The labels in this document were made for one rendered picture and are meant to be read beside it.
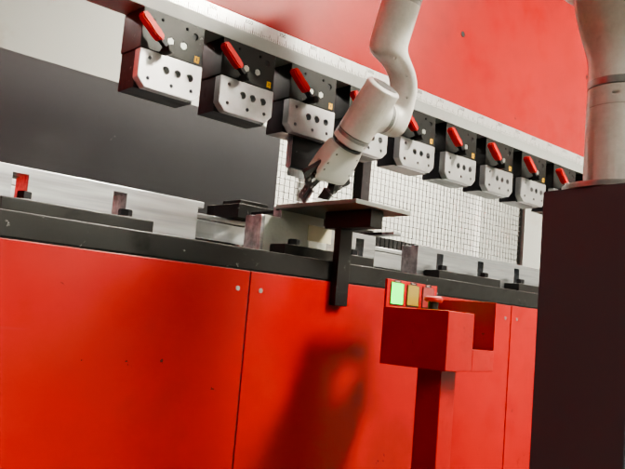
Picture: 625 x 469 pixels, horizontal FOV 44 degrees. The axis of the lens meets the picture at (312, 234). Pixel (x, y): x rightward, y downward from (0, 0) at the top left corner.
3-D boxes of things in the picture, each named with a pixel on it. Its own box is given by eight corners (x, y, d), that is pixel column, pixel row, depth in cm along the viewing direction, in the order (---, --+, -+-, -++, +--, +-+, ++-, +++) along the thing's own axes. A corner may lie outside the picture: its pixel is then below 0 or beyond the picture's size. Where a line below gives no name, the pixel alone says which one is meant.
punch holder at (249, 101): (218, 109, 166) (225, 35, 168) (195, 113, 173) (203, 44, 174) (271, 125, 176) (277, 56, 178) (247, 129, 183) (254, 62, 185)
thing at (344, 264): (364, 307, 165) (371, 208, 167) (317, 303, 176) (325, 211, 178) (376, 308, 168) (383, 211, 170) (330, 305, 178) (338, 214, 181)
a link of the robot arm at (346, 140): (359, 127, 184) (352, 138, 185) (333, 119, 178) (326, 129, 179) (377, 147, 179) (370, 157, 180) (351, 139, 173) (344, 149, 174)
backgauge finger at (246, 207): (274, 214, 187) (276, 194, 188) (212, 219, 206) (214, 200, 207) (311, 221, 195) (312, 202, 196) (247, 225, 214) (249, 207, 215)
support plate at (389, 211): (355, 203, 161) (356, 198, 161) (275, 208, 181) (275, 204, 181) (410, 216, 173) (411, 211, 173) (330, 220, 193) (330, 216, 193)
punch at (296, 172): (289, 174, 185) (293, 136, 186) (284, 175, 186) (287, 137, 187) (319, 182, 191) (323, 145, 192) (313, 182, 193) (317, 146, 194)
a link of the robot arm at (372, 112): (361, 128, 184) (333, 118, 178) (391, 82, 179) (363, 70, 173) (378, 147, 179) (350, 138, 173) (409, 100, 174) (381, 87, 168)
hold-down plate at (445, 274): (438, 280, 211) (439, 269, 211) (423, 279, 215) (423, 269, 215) (499, 289, 231) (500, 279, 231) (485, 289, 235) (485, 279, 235)
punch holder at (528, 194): (520, 200, 247) (523, 150, 249) (498, 202, 253) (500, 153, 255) (544, 207, 257) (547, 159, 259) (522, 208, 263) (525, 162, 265)
